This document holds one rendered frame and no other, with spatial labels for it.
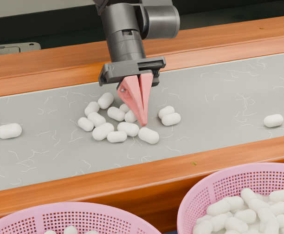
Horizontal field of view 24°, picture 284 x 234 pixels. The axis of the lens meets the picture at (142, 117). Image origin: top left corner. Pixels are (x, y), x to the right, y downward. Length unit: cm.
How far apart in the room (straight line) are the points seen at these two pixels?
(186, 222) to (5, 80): 48
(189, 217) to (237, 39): 54
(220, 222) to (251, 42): 53
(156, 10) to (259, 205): 39
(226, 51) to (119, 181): 48
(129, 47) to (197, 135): 18
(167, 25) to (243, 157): 28
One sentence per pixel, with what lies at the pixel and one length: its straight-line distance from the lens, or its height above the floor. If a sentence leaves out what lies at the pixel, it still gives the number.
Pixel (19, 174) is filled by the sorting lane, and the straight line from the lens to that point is 100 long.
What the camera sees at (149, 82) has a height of 81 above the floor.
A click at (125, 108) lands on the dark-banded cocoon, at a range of 111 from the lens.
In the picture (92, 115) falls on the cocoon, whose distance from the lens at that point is 109.
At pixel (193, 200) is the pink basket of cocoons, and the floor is 76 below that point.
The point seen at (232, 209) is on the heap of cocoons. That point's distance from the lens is 94.
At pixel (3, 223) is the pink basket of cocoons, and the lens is 87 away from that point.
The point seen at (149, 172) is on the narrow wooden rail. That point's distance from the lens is 94.
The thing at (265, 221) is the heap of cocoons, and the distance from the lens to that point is 91.
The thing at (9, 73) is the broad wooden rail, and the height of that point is 77.
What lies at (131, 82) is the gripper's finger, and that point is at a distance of 106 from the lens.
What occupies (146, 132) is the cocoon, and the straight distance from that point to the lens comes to 104.
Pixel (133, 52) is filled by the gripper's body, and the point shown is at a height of 85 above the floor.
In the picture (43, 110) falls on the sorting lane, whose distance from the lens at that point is 115.
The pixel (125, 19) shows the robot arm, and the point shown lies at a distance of 110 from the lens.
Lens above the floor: 131
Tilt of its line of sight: 31 degrees down
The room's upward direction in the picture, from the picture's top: straight up
